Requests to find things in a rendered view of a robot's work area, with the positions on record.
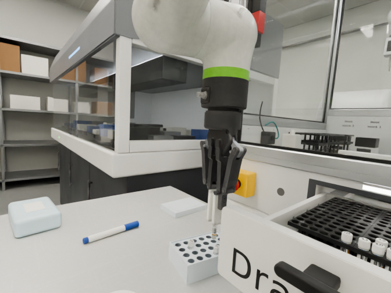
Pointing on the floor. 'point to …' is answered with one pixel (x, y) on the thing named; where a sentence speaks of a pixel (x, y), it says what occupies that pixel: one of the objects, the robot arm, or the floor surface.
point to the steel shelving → (24, 111)
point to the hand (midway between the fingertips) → (216, 206)
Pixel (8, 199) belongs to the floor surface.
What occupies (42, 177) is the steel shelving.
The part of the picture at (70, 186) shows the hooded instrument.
